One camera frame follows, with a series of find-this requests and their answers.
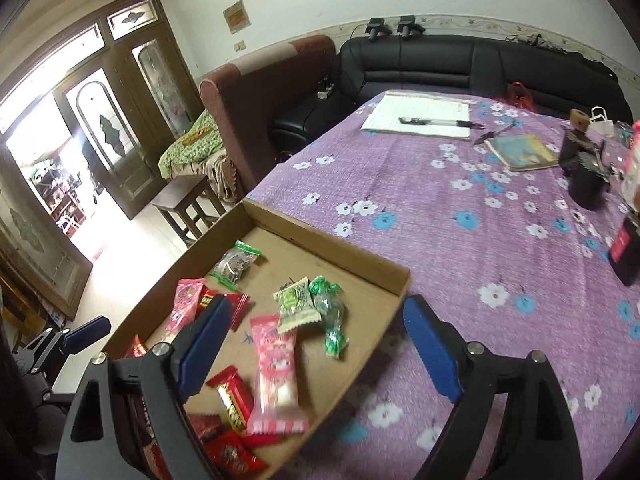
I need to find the pink marshmallow packet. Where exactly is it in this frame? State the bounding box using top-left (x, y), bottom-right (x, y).
top-left (160, 278), bottom-right (205, 342)
top-left (247, 314), bottom-right (309, 434)

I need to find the brown red foil snack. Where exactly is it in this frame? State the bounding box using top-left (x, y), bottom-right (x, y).
top-left (125, 334), bottom-right (148, 359)

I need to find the small red bar snack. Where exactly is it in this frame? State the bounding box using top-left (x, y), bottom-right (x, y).
top-left (196, 286), bottom-right (252, 334)

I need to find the long red snack bar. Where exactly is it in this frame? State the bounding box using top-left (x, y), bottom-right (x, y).
top-left (205, 365), bottom-right (254, 434)

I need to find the green clear nut packet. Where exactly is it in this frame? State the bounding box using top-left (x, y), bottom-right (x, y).
top-left (209, 240), bottom-right (262, 292)

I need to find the light green snack packet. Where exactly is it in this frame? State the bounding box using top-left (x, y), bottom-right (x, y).
top-left (272, 276), bottom-right (321, 334)

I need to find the small red candy packet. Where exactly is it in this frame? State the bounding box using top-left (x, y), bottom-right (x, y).
top-left (204, 429), bottom-right (268, 479)

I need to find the green twisted candy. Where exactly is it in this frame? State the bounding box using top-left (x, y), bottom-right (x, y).
top-left (309, 275), bottom-right (349, 360)

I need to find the dark red foil snack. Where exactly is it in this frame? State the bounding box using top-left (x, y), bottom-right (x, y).
top-left (188, 414), bottom-right (224, 443)

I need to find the cardboard tray box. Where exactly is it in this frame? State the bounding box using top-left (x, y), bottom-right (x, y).
top-left (98, 198), bottom-right (412, 480)

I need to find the wooden stool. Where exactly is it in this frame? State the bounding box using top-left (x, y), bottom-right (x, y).
top-left (151, 176), bottom-right (226, 247)

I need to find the purple floral tablecloth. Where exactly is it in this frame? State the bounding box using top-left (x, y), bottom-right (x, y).
top-left (247, 96), bottom-right (639, 479)

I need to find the black cylinder with cork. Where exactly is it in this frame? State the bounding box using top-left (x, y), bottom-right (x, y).
top-left (608, 211), bottom-right (640, 287)

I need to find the green floral blanket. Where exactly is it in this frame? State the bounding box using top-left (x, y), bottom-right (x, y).
top-left (157, 110), bottom-right (227, 181)

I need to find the worn notebook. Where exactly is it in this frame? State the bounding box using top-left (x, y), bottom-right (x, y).
top-left (484, 134), bottom-right (558, 171)

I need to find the black pen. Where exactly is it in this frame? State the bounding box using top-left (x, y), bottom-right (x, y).
top-left (398, 117), bottom-right (486, 130)

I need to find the wooden glass door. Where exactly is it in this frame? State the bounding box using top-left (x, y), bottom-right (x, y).
top-left (1, 0), bottom-right (203, 218)

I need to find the white paper sheet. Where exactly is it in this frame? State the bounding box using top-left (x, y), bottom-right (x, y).
top-left (361, 91), bottom-right (472, 140)

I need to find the maroon armchair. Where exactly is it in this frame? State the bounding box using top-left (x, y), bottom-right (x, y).
top-left (198, 35), bottom-right (336, 193)

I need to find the white plastic jar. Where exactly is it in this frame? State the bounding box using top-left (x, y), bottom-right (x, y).
top-left (620, 120), bottom-right (640, 212)

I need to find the black leather sofa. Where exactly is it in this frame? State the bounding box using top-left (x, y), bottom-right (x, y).
top-left (269, 35), bottom-right (632, 157)

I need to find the black clamp on sofa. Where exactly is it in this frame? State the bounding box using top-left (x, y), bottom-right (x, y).
top-left (366, 18), bottom-right (394, 42)
top-left (397, 15), bottom-right (425, 40)

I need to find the small wall plaque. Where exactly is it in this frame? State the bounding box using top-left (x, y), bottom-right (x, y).
top-left (222, 0), bottom-right (250, 34)

